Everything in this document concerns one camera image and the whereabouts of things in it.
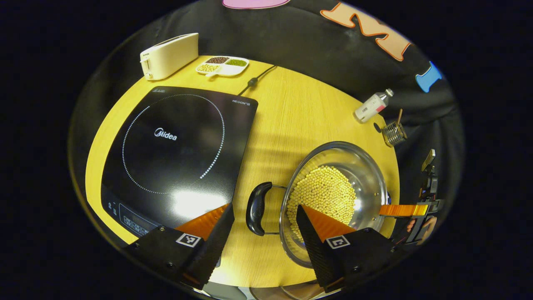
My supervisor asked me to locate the white toaster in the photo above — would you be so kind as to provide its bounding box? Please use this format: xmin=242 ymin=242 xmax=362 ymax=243
xmin=140 ymin=33 xmax=199 ymax=80

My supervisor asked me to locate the small glass jar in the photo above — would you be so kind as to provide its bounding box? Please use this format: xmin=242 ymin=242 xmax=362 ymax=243
xmin=381 ymin=121 xmax=408 ymax=148

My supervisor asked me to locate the black induction cooktop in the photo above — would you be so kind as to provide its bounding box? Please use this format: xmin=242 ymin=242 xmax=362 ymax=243
xmin=101 ymin=86 xmax=259 ymax=246

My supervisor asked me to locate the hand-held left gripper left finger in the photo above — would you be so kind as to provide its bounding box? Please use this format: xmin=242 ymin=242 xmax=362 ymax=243
xmin=125 ymin=203 xmax=235 ymax=290

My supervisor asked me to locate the pile of yellow soybeans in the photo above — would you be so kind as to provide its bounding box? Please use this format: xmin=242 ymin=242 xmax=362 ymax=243
xmin=286 ymin=165 xmax=357 ymax=240

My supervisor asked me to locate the stainless steel pot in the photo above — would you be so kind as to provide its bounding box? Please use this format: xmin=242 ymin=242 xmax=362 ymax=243
xmin=246 ymin=141 xmax=392 ymax=268

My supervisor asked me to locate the black power cable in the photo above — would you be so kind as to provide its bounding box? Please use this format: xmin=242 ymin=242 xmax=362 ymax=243
xmin=238 ymin=65 xmax=277 ymax=96

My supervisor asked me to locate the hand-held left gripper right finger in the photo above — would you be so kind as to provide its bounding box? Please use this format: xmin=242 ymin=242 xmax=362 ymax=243
xmin=296 ymin=204 xmax=396 ymax=293

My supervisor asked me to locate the white divided bean dish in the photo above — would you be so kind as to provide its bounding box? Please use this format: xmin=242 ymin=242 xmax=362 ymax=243
xmin=196 ymin=56 xmax=250 ymax=78

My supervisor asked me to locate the clear plastic bottle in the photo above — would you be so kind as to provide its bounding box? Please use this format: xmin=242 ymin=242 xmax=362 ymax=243
xmin=354 ymin=88 xmax=394 ymax=123

